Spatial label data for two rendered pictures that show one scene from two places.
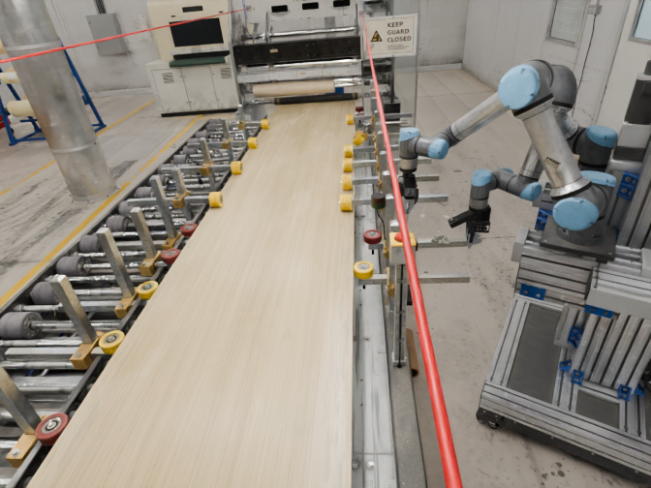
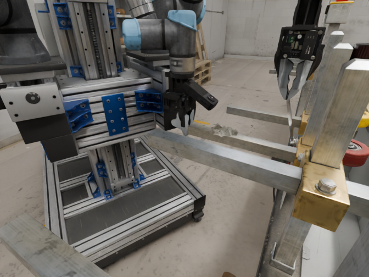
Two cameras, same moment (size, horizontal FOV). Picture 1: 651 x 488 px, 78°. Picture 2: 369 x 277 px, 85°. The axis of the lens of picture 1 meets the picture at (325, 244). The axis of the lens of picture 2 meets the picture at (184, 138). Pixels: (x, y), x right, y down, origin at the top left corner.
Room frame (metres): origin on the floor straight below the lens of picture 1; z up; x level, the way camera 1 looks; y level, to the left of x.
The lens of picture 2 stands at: (2.06, -0.41, 1.15)
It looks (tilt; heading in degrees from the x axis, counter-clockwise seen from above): 29 degrees down; 203
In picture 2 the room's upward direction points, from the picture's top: straight up
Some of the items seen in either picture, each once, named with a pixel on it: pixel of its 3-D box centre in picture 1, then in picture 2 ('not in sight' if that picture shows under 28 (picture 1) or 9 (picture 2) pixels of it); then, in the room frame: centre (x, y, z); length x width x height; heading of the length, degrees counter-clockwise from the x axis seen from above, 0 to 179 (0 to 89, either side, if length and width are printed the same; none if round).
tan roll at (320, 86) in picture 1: (314, 86); not in sight; (4.15, -0.04, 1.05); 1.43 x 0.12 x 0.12; 83
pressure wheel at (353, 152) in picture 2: (372, 243); (340, 163); (1.54, -0.21, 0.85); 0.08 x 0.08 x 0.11
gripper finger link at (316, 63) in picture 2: not in sight; (308, 59); (1.54, -0.34, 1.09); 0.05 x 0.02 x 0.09; 83
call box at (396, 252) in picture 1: (402, 249); (337, 14); (0.99, -0.22, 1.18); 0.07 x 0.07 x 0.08; 83
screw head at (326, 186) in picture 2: not in sight; (326, 185); (1.82, -0.32, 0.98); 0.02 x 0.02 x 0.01
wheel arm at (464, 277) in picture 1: (413, 279); (283, 120); (1.28, -0.34, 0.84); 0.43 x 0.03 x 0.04; 83
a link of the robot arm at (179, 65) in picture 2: (478, 201); (182, 64); (1.50, -0.66, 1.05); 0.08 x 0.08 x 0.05
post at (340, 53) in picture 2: (389, 244); (309, 141); (1.50, -0.28, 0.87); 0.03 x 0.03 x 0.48; 83
